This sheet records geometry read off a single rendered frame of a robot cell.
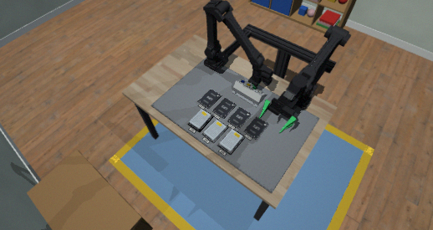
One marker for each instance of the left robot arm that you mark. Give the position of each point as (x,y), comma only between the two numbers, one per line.
(294,94)

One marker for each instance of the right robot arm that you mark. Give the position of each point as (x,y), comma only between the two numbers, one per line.
(214,11)

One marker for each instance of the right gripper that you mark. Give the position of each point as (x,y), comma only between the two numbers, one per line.
(251,80)

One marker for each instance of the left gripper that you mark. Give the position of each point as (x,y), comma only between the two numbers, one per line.
(277,107)

